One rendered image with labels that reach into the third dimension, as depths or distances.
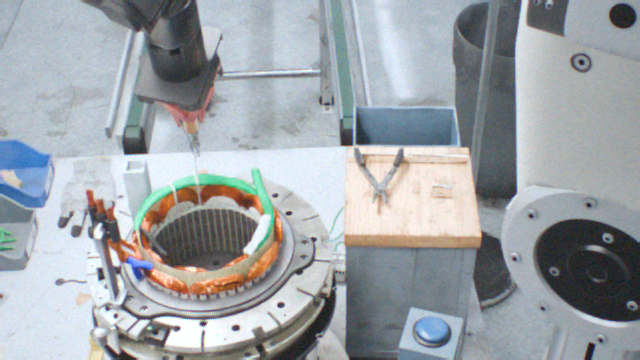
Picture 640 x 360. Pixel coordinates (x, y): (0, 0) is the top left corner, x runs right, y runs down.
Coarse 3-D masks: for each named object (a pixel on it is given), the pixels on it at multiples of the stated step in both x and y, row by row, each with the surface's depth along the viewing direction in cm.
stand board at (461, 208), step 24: (384, 168) 132; (408, 168) 131; (432, 168) 131; (456, 168) 131; (360, 192) 127; (408, 192) 127; (456, 192) 127; (360, 216) 123; (384, 216) 123; (408, 216) 123; (432, 216) 123; (456, 216) 123; (360, 240) 121; (384, 240) 121; (408, 240) 121; (432, 240) 121; (456, 240) 121; (480, 240) 120
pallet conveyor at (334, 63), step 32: (320, 0) 301; (352, 0) 228; (128, 32) 218; (320, 32) 309; (320, 64) 318; (128, 96) 209; (320, 96) 330; (352, 96) 200; (128, 128) 192; (352, 128) 192
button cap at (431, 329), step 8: (424, 320) 111; (432, 320) 111; (440, 320) 111; (416, 328) 110; (424, 328) 110; (432, 328) 110; (440, 328) 110; (424, 336) 109; (432, 336) 109; (440, 336) 109
